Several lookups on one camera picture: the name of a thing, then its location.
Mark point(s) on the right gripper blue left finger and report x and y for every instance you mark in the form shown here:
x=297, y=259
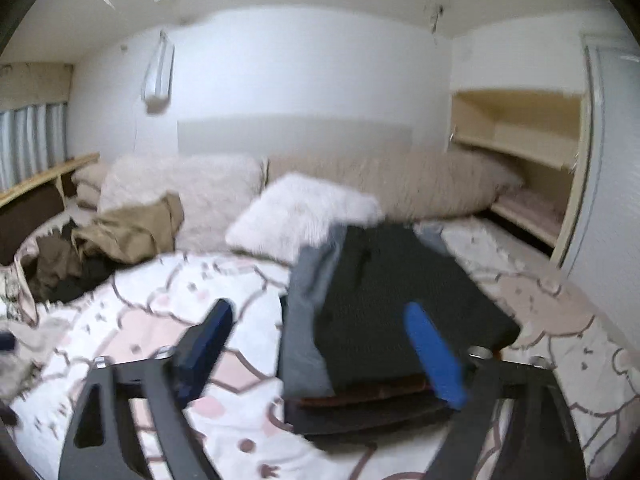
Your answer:
x=198, y=350

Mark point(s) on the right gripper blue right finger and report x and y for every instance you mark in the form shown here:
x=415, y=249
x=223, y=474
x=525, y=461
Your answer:
x=440, y=364

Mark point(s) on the black grey garment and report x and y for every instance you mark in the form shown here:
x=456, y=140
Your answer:
x=344, y=310

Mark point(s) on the stack of dark folded clothes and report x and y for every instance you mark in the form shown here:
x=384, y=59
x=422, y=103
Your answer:
x=364, y=409

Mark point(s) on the pink bear print bedsheet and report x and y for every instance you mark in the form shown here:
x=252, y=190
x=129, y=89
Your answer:
x=272, y=357

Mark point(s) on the olive tan garment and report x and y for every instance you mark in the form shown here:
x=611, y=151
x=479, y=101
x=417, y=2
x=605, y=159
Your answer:
x=132, y=234

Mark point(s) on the white fluffy pillow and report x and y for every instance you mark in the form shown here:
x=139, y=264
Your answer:
x=296, y=211

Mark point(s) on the dark brown garment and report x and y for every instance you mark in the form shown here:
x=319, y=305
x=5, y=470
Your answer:
x=58, y=274

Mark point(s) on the pink quilted pillow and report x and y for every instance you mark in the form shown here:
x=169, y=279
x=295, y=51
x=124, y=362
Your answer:
x=214, y=190

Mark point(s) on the beige sweatshirt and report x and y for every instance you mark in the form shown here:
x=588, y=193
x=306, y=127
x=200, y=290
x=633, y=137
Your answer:
x=33, y=349

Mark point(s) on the long beige bolster blanket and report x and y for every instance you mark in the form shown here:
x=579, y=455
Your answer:
x=413, y=186

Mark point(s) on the white slatted closet door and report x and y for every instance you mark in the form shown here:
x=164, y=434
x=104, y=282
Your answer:
x=603, y=256

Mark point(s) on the grey headboard panel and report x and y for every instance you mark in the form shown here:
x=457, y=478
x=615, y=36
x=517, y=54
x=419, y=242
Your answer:
x=266, y=135

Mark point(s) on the wooden side ledge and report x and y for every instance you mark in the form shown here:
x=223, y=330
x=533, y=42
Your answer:
x=53, y=175

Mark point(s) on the cream wooden shelf unit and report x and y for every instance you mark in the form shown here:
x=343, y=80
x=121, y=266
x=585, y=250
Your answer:
x=545, y=135

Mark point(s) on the striped grey curtain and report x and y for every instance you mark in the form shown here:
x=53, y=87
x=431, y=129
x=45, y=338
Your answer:
x=33, y=140

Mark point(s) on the white wall air conditioner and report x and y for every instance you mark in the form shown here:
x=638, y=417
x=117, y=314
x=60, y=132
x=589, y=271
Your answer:
x=156, y=87

